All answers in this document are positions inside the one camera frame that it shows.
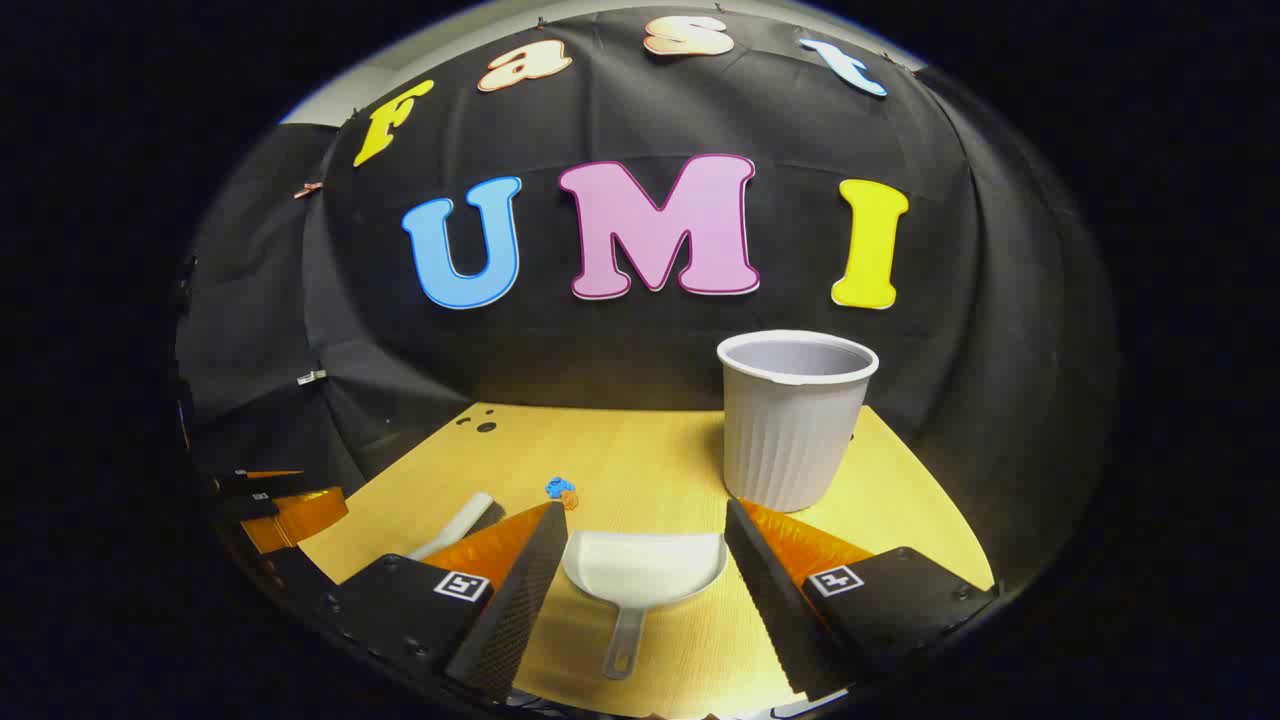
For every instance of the silver metal clip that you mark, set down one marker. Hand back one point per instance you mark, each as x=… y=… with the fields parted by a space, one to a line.
x=311 y=377

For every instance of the white ribbed garbage bin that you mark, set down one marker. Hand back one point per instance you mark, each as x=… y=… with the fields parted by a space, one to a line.
x=790 y=440

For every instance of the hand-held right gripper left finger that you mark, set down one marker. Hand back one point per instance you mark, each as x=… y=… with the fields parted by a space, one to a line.
x=520 y=610

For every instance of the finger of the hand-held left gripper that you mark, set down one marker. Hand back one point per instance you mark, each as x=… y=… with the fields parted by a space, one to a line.
x=260 y=483
x=300 y=515

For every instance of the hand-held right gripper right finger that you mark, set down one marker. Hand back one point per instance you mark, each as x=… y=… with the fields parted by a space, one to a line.
x=775 y=610

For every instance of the wooden desktop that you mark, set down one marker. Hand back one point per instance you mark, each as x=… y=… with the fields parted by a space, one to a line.
x=650 y=460

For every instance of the copper clip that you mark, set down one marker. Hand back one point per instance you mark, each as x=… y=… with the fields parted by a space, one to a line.
x=308 y=189

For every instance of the small white dustpan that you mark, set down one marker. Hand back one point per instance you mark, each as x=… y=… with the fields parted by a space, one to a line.
x=640 y=565

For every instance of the small white broom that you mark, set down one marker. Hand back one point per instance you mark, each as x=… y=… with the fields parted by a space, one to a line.
x=455 y=525

